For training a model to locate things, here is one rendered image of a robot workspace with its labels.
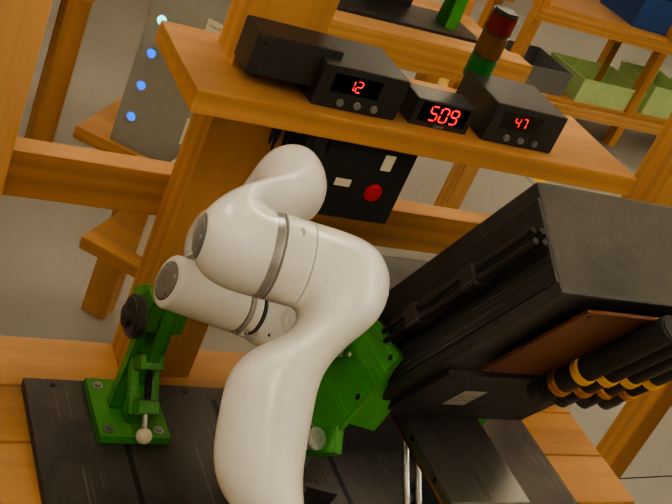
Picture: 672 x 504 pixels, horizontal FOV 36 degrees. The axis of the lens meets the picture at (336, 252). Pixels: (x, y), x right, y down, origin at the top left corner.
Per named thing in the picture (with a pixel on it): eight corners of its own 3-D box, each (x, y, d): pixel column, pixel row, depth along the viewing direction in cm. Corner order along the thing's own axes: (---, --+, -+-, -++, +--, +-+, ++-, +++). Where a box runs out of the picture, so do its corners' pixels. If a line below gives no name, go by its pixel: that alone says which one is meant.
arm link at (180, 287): (221, 285, 169) (218, 338, 164) (152, 259, 161) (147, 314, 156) (254, 268, 163) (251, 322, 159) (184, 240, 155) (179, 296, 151)
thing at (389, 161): (386, 226, 184) (421, 154, 177) (301, 213, 176) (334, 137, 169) (361, 188, 193) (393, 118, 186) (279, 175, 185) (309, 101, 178)
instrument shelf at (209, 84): (627, 196, 200) (638, 179, 198) (189, 112, 156) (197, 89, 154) (562, 131, 218) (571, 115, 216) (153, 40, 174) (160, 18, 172)
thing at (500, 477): (522, 514, 172) (530, 501, 171) (442, 515, 165) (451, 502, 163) (426, 359, 201) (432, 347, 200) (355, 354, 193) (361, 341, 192)
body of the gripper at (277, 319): (254, 339, 160) (309, 358, 167) (267, 276, 164) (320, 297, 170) (226, 342, 166) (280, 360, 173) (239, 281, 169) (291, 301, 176)
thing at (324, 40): (329, 91, 168) (345, 53, 165) (245, 73, 161) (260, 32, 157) (315, 71, 173) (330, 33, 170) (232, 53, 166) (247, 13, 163)
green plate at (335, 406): (359, 457, 177) (435, 369, 170) (323, 447, 172) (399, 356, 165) (336, 410, 185) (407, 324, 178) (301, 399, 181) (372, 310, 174)
